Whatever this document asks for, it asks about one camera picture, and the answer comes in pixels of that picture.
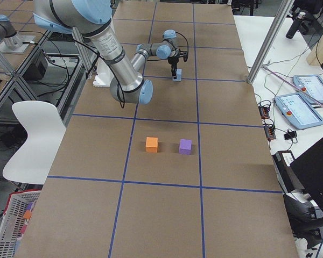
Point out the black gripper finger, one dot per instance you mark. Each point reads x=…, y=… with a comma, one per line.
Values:
x=172, y=70

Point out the light blue foam block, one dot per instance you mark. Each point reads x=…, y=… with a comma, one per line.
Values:
x=179, y=76

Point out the purple foam block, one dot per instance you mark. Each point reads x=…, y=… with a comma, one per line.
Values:
x=185, y=146

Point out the orange foam block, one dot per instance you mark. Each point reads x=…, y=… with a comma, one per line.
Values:
x=151, y=145

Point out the teach pendant near table edge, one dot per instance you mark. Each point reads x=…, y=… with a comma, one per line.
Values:
x=298, y=111

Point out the teach pendant far from edge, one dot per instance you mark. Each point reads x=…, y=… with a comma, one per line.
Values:
x=310, y=84

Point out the white plastic chair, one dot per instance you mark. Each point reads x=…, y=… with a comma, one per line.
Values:
x=45, y=129

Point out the metal rod with green tip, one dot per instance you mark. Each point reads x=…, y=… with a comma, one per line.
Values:
x=293, y=86

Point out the white perforated basket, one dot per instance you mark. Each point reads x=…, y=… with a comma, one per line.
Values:
x=11, y=229

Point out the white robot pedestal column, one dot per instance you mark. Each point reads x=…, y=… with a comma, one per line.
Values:
x=104, y=75

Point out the aluminium frame post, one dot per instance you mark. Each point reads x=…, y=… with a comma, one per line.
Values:
x=276, y=24

